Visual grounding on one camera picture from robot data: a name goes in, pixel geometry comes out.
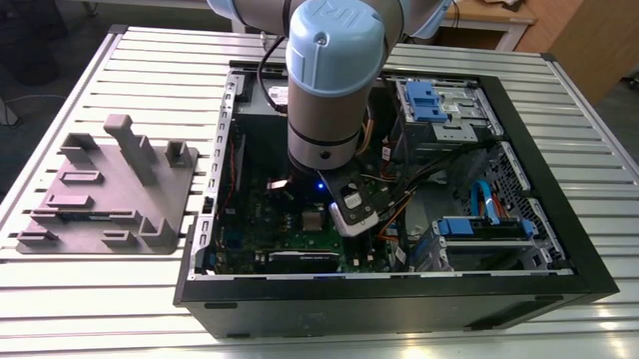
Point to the small blue drive clip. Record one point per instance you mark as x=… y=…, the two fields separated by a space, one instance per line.
x=430 y=114

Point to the hard disk in blue carrier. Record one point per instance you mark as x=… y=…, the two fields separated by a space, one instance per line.
x=456 y=227

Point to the large blue drive clip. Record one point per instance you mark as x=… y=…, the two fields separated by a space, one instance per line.
x=423 y=91

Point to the silver optical drive cage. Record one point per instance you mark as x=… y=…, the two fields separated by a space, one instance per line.
x=450 y=134

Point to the black office chair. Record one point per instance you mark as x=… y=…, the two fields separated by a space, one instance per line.
x=35 y=56

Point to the grey power supply unit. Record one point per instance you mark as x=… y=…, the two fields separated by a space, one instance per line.
x=259 y=93

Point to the black PC case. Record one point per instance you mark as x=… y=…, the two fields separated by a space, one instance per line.
x=379 y=299

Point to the black graphics card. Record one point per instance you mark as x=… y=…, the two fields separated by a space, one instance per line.
x=299 y=261

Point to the black RAM slot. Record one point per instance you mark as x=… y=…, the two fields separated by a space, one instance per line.
x=355 y=250
x=350 y=250
x=362 y=250

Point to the wooden cabinet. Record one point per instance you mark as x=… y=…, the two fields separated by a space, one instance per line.
x=588 y=45

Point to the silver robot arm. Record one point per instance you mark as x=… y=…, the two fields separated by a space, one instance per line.
x=324 y=123

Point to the CPU socket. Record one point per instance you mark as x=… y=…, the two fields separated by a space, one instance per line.
x=312 y=233

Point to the silver disk bay cage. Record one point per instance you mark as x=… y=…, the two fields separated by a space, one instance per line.
x=488 y=245

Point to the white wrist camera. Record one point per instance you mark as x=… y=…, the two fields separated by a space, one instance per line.
x=350 y=226

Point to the green motherboard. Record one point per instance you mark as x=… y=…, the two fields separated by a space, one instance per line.
x=259 y=239

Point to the silver CPU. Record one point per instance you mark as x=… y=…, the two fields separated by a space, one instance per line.
x=314 y=222

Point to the blue RAM stick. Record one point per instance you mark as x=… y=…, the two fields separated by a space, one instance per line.
x=84 y=216

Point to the wooden desk white frame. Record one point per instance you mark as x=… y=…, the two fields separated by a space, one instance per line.
x=499 y=15

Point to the blue board connector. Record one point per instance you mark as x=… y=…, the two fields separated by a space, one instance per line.
x=235 y=239

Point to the grey parts rack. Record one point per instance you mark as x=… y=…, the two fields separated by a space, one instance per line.
x=115 y=179

